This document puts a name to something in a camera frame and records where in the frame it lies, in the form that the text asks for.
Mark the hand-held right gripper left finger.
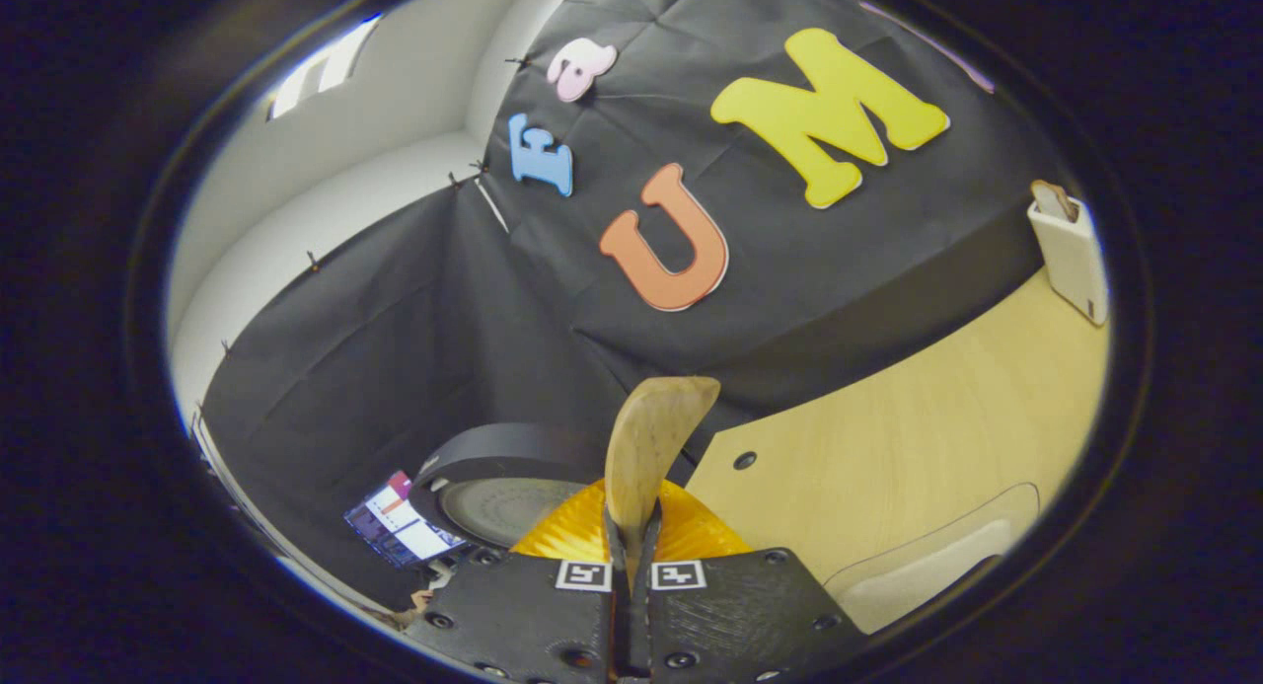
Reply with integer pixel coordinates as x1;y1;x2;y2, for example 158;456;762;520
400;479;632;684

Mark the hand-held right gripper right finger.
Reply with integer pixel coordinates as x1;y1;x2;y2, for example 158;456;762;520
631;482;869;684

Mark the silver rice cooker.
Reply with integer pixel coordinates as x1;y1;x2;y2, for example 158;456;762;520
409;423;697;552

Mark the white rice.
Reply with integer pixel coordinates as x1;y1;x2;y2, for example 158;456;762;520
844;519;1015;634

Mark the wooden spoon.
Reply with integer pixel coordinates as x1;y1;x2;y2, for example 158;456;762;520
604;376;721;571

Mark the computer monitor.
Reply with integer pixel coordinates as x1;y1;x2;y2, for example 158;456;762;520
343;471;467;569

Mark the clear plastic container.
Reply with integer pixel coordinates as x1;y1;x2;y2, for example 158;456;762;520
824;482;1042;636

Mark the white toaster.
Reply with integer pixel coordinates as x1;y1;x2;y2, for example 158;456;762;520
1026;192;1110;327

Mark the toast slice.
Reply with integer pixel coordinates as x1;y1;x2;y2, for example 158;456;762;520
1031;180;1078;223

